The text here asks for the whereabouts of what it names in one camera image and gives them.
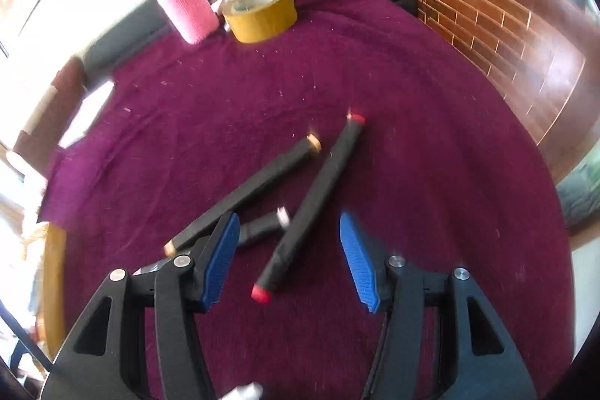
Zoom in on white object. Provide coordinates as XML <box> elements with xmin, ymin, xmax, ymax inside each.
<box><xmin>220</xmin><ymin>382</ymin><xmax>264</xmax><ymax>400</ymax></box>

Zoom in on black marker orange ends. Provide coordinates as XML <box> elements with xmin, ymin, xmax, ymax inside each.
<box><xmin>163</xmin><ymin>134</ymin><xmax>323</xmax><ymax>257</ymax></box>

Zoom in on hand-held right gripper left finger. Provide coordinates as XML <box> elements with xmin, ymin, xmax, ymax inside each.
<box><xmin>42</xmin><ymin>213</ymin><xmax>242</xmax><ymax>400</ymax></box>

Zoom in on yellow tape roll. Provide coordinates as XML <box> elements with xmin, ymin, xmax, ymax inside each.
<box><xmin>221</xmin><ymin>0</ymin><xmax>298</xmax><ymax>45</ymax></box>

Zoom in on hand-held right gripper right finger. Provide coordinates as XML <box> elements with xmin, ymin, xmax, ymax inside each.
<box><xmin>338</xmin><ymin>213</ymin><xmax>537</xmax><ymax>400</ymax></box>

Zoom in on thermos with pink knit cover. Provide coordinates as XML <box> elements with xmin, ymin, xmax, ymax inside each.
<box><xmin>156</xmin><ymin>0</ymin><xmax>221</xmax><ymax>45</ymax></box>

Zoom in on short black pen white end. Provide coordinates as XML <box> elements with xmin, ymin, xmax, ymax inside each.
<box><xmin>237</xmin><ymin>207</ymin><xmax>292</xmax><ymax>247</ymax></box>

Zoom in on wooden cabinet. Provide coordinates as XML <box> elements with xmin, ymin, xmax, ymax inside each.
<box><xmin>356</xmin><ymin>0</ymin><xmax>600</xmax><ymax>185</ymax></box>

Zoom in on brown upholstered chair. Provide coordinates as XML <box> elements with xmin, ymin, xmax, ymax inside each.
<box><xmin>12</xmin><ymin>55</ymin><xmax>87</xmax><ymax>176</ymax></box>

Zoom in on black marker red ends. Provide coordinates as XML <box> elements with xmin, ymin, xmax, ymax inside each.
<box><xmin>250</xmin><ymin>113</ymin><xmax>367</xmax><ymax>304</ymax></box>

